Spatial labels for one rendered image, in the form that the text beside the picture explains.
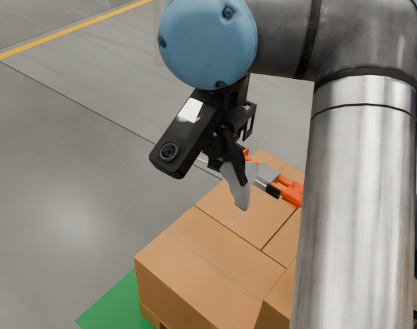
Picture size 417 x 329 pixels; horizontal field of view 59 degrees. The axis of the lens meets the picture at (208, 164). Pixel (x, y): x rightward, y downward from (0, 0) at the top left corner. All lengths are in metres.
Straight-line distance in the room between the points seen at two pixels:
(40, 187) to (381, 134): 2.67
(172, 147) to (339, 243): 0.24
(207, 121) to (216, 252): 1.28
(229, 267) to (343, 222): 1.41
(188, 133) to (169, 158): 0.04
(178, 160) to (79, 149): 2.65
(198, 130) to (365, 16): 0.22
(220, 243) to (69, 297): 0.95
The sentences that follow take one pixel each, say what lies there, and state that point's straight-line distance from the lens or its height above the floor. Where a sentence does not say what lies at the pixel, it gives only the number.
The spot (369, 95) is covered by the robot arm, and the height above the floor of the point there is 1.81.
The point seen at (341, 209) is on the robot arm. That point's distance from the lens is 0.25.
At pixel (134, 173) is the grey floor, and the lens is 2.78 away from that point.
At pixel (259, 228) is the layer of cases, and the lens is 1.79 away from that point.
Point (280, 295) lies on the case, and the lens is 1.16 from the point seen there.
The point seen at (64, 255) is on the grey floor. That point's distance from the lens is 2.41.
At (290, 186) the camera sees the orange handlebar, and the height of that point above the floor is 1.20.
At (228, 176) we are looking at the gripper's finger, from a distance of 0.51.
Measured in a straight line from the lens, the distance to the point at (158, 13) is 3.86.
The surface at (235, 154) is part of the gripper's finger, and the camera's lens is 0.48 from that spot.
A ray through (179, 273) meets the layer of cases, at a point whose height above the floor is 0.54.
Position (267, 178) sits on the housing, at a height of 1.20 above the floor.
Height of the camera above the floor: 1.94
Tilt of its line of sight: 43 degrees down
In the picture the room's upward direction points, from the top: 5 degrees clockwise
